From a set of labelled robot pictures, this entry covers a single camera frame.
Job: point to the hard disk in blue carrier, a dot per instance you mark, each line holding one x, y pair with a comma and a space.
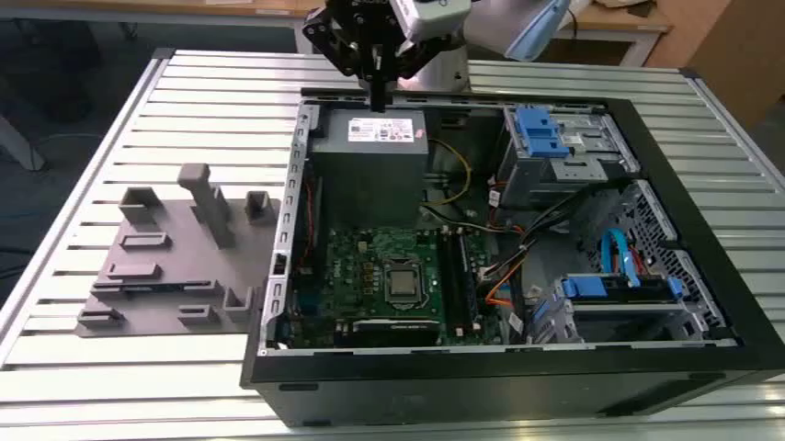
585, 287

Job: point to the grey parts rack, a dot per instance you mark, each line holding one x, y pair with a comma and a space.
154, 257

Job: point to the grey metal drive cage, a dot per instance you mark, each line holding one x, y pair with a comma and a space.
577, 179

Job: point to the black RAM slot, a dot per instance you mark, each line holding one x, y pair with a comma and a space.
448, 280

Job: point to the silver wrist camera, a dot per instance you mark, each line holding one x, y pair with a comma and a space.
429, 20

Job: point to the green motherboard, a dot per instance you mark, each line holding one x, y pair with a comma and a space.
356, 257

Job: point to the black graphics card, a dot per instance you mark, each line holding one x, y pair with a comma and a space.
393, 328

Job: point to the silver CPU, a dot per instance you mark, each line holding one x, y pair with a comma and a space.
405, 281

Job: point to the metal disk bay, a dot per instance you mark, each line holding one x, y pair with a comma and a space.
632, 308

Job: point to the blue plastic drive carrier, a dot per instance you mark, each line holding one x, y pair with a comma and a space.
540, 133

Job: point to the grey power supply unit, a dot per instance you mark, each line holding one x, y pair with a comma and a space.
368, 184

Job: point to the beige desk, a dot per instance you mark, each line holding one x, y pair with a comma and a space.
154, 14

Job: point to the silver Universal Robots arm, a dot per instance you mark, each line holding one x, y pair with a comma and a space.
448, 69

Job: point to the black PC case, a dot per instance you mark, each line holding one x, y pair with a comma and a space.
490, 395

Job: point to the dark office chair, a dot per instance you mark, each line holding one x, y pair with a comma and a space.
50, 69

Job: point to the wooden desk white frame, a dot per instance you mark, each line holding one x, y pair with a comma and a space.
613, 18

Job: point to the brown wooden cabinet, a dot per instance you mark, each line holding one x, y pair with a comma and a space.
724, 55

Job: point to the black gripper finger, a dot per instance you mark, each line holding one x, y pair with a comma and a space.
332, 46
384, 82

